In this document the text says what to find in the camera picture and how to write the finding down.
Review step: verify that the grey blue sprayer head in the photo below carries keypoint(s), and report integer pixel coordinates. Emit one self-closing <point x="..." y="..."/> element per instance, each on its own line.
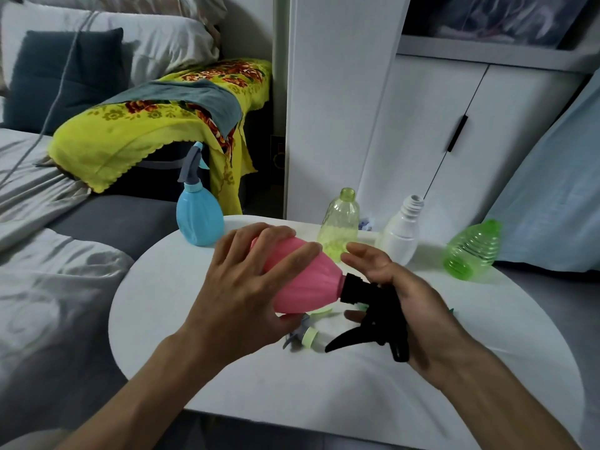
<point x="190" y="168"/>

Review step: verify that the blue plastic bottle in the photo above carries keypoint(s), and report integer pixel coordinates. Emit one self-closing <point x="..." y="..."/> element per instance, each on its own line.
<point x="199" y="220"/>

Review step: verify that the light blue cloth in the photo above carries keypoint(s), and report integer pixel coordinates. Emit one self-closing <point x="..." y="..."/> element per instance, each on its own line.
<point x="553" y="192"/>

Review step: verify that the yellow-green clear bottle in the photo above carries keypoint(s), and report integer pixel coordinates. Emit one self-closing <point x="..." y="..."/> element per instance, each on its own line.
<point x="337" y="229"/>

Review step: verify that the grey-blue towel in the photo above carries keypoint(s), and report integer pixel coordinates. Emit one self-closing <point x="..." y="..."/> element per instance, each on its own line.
<point x="201" y="98"/>

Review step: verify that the grey light-green sprayer head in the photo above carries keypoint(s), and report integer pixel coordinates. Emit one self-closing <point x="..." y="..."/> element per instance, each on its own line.
<point x="307" y="339"/>

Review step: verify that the grey patterned bedsheet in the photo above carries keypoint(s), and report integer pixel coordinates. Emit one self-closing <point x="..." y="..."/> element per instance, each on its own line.
<point x="42" y="299"/>

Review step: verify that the white wardrobe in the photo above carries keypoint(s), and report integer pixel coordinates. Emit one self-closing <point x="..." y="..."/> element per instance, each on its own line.
<point x="337" y="112"/>

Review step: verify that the white plastic bottle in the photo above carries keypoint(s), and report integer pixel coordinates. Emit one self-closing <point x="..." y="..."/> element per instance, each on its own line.
<point x="400" y="234"/>

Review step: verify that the yellow floral blanket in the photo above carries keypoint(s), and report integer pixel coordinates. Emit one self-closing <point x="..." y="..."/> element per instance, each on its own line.
<point x="108" y="140"/>

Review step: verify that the pink plastic bottle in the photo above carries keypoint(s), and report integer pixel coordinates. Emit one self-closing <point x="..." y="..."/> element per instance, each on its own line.
<point x="314" y="281"/>

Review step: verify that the white pillow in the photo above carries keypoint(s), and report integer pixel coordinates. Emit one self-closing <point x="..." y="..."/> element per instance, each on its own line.
<point x="164" y="42"/>

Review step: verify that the black speaker box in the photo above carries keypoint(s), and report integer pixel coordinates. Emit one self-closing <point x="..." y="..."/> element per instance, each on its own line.
<point x="278" y="152"/>

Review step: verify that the dark blue cushion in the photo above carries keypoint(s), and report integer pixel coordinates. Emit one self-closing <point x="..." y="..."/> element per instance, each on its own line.
<point x="51" y="79"/>

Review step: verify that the faded floral pillow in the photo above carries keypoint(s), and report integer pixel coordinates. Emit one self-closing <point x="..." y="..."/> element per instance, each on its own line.
<point x="154" y="4"/>

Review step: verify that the person's left hand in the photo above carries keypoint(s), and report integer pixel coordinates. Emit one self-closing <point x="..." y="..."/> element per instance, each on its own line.
<point x="234" y="299"/>

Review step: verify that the bright green clear bottle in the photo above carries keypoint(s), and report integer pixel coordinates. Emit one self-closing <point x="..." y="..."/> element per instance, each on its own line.
<point x="471" y="253"/>

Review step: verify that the grey mattress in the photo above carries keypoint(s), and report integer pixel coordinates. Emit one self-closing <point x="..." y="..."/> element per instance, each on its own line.
<point x="112" y="220"/>

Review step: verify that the plastic-wrapped patterned quilt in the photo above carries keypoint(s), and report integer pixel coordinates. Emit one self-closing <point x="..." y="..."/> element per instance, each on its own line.
<point x="492" y="18"/>

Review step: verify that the black sprayer head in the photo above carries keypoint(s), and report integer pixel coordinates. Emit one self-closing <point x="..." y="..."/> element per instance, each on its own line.
<point x="379" y="314"/>

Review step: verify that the small blue-white packet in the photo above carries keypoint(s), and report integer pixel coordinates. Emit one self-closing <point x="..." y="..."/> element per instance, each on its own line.
<point x="365" y="224"/>

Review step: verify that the person's right hand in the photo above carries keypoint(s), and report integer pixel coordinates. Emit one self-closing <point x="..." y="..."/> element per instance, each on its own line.
<point x="431" y="328"/>

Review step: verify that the black bedside cabinet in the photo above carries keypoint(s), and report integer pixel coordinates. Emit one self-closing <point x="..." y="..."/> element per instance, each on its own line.
<point x="150" y="182"/>

